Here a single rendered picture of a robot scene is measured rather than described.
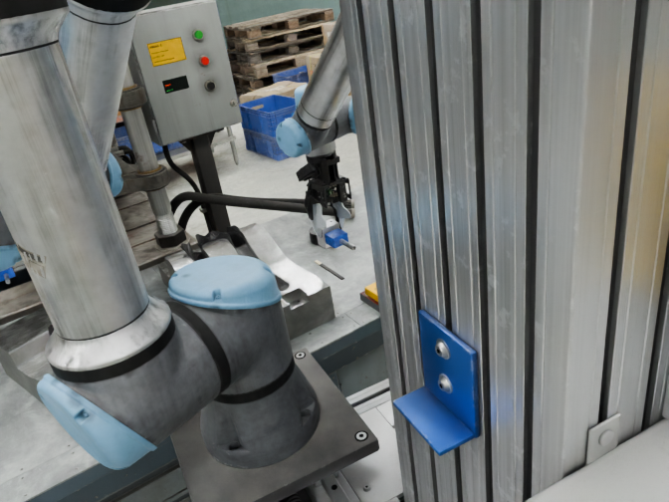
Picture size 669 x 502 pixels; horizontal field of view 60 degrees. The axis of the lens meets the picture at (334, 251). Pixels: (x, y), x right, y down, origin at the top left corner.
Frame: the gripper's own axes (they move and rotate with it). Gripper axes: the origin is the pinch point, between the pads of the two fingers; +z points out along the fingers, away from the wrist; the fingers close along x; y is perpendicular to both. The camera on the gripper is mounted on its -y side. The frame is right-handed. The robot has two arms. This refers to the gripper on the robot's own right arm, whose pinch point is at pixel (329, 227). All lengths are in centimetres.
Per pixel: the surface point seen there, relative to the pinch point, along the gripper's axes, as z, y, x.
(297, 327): 12.6, 14.4, -20.0
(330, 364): 25.0, 16.4, -14.7
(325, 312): 12.2, 14.4, -12.5
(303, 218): 15.0, -40.8, 13.3
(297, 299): 8.8, 9.8, -16.7
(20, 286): 13, -66, -70
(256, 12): 1, -643, 295
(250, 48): 31, -556, 238
